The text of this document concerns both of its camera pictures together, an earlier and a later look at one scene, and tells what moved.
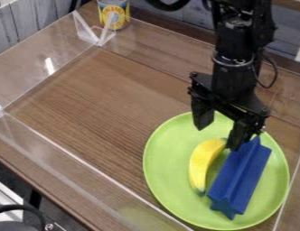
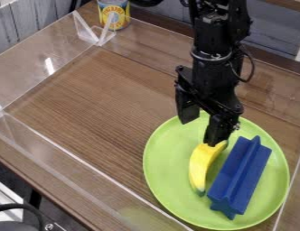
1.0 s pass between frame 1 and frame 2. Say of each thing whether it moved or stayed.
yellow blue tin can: stayed
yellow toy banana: stayed
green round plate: stayed
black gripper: moved
